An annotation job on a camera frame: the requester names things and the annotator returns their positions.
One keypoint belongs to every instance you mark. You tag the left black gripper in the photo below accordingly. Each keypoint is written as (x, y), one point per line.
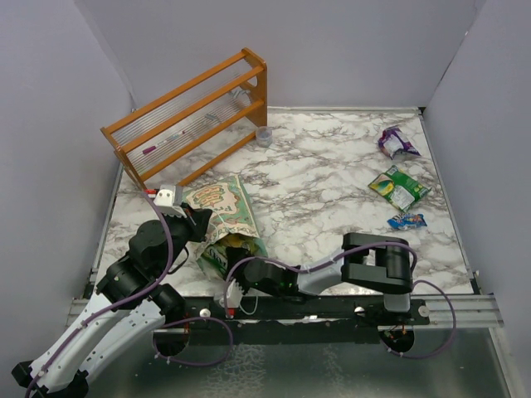
(197, 220)

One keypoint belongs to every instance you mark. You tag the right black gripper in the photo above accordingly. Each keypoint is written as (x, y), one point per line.
(234, 256)

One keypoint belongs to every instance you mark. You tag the green paper bag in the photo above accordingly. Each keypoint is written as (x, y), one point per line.
(231, 211)

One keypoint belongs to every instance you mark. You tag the blue candy packet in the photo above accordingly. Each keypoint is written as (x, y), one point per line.
(407, 221)

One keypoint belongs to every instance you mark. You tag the green chips packet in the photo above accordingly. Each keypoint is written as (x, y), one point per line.
(398, 189)

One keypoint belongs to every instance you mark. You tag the purple snack packet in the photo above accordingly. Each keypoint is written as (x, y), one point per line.
(393, 142)

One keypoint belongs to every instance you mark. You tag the green yellow snack packet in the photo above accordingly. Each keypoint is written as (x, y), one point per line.
(216, 258)

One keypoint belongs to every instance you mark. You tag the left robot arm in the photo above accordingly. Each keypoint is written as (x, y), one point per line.
(130, 301)

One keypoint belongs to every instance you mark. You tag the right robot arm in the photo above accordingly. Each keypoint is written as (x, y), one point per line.
(380, 263)

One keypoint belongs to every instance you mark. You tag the purple marker pen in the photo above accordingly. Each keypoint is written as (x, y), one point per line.
(163, 142)

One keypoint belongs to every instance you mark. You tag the small clear plastic cup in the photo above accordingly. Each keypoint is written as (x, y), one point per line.
(264, 137)

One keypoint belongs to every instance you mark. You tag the grey clip on rack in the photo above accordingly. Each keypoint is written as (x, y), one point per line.
(238, 92)

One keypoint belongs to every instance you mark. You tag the orange wooden rack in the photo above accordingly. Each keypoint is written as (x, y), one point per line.
(184, 108)

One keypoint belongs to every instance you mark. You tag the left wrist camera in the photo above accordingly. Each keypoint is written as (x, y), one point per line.
(168, 199)

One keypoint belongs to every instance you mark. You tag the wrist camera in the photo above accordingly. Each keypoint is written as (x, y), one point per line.
(231, 299)
(168, 199)

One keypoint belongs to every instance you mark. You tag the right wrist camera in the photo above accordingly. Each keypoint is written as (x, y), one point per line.
(231, 299)

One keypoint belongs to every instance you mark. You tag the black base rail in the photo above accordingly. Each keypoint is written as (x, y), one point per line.
(278, 321)

